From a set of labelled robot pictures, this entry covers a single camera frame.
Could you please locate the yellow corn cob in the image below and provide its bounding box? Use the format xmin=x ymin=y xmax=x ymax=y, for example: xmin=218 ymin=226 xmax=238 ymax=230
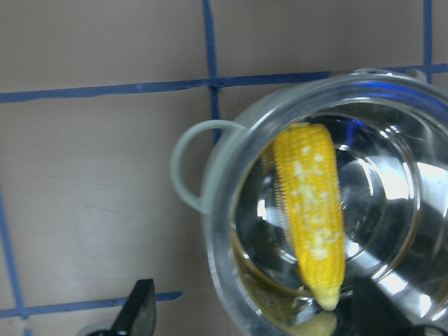
xmin=268 ymin=122 xmax=346 ymax=311

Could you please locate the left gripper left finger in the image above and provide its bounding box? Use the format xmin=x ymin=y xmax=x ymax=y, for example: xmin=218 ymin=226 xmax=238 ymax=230
xmin=78 ymin=279 xmax=156 ymax=336

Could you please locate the pale green steel pot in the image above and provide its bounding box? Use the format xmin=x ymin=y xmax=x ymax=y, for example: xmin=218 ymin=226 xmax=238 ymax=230
xmin=170 ymin=69 xmax=447 ymax=335

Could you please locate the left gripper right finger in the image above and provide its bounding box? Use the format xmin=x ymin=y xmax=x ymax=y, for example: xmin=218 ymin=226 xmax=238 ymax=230
xmin=351 ymin=277 xmax=447 ymax=336

